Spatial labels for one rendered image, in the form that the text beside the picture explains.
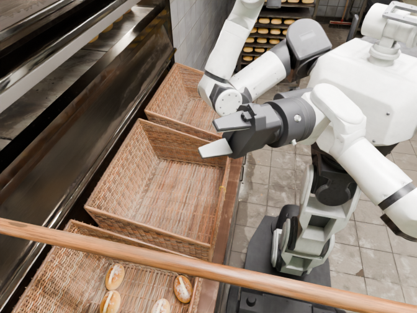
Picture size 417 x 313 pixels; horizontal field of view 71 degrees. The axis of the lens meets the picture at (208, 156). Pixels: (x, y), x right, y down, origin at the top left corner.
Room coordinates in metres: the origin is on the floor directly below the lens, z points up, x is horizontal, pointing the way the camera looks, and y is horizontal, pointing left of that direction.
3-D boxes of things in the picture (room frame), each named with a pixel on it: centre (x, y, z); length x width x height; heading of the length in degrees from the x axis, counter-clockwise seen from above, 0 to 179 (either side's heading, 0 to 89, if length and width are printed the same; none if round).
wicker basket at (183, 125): (1.45, 0.04, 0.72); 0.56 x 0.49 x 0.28; 168
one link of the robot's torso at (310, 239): (0.65, -0.41, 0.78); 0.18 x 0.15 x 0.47; 77
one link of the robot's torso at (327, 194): (0.72, -0.43, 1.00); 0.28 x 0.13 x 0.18; 167
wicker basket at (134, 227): (0.86, 0.17, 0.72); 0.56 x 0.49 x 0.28; 169
